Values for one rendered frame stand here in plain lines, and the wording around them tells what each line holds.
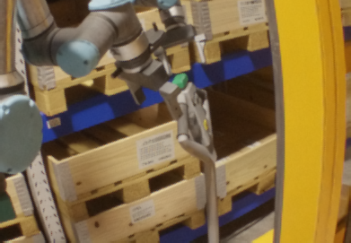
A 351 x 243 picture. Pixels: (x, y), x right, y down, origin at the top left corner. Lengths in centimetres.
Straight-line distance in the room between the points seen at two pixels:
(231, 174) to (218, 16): 88
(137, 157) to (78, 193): 37
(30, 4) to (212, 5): 181
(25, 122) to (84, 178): 171
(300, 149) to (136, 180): 165
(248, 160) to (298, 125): 204
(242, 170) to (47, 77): 135
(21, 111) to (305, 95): 61
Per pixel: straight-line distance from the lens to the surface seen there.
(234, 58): 313
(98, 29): 121
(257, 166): 337
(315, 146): 125
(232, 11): 302
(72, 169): 263
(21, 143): 99
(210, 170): 203
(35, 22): 125
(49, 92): 250
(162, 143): 285
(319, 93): 119
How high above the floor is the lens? 199
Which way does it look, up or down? 20 degrees down
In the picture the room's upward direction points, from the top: 7 degrees counter-clockwise
